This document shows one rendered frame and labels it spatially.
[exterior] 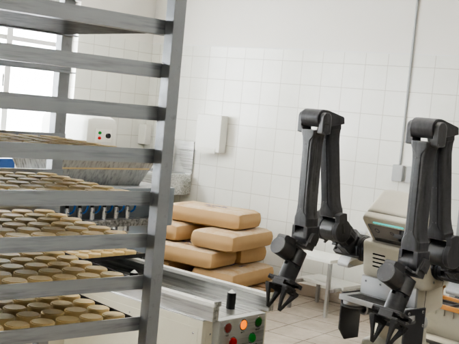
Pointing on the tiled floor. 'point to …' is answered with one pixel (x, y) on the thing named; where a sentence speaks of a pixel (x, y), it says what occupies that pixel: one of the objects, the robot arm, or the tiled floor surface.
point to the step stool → (326, 278)
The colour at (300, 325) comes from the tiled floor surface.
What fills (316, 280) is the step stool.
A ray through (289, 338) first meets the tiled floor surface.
